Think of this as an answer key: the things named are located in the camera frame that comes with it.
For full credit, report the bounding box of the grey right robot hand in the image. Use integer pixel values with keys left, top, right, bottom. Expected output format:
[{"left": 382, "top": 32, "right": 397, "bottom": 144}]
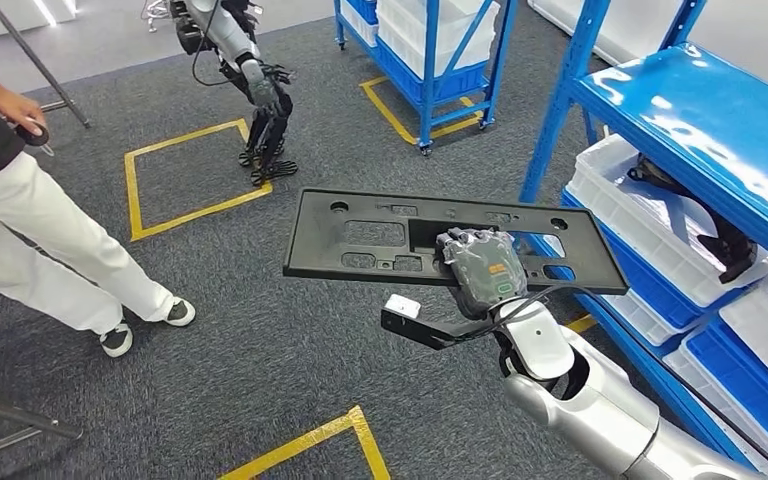
[{"left": 435, "top": 227, "right": 530, "bottom": 319}]

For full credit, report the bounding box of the person's hand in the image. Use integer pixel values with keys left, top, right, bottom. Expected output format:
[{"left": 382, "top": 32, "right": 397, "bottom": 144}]
[{"left": 0, "top": 86, "right": 47, "bottom": 137}]

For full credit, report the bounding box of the black handheld controller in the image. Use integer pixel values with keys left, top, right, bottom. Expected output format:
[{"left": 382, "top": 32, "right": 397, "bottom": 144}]
[{"left": 16, "top": 121, "right": 57, "bottom": 158}]

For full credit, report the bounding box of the black plastic plate frame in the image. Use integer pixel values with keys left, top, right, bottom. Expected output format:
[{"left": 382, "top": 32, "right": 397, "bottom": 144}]
[{"left": 282, "top": 188, "right": 630, "bottom": 296}]

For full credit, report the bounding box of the blue metal shelf rack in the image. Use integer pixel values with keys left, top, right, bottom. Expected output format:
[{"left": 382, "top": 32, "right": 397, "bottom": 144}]
[
  {"left": 519, "top": 0, "right": 768, "bottom": 480},
  {"left": 332, "top": 0, "right": 520, "bottom": 157}
]

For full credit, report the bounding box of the black curved plastic part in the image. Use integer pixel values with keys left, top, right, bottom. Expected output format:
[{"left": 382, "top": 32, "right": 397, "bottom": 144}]
[{"left": 627, "top": 157, "right": 760, "bottom": 285}]

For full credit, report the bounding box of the grey metal stand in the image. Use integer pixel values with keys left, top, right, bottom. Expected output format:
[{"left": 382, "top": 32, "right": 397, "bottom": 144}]
[
  {"left": 0, "top": 387, "right": 85, "bottom": 467},
  {"left": 0, "top": 0, "right": 92, "bottom": 130}
]

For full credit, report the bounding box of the person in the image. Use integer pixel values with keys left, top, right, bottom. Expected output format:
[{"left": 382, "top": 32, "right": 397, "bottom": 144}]
[{"left": 0, "top": 0, "right": 196, "bottom": 359}]

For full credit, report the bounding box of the yellow floor tape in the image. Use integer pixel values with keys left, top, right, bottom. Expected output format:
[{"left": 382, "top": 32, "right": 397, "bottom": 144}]
[
  {"left": 566, "top": 313, "right": 599, "bottom": 336},
  {"left": 216, "top": 405, "right": 392, "bottom": 480},
  {"left": 359, "top": 74, "right": 491, "bottom": 147},
  {"left": 124, "top": 117, "right": 274, "bottom": 243}
]

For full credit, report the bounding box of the silver black humanoid robot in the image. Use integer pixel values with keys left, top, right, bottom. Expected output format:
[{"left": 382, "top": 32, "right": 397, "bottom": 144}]
[{"left": 142, "top": 0, "right": 299, "bottom": 188}]

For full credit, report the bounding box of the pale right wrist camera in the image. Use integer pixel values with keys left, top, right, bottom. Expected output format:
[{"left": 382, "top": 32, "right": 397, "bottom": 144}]
[{"left": 383, "top": 294, "right": 423, "bottom": 319}]

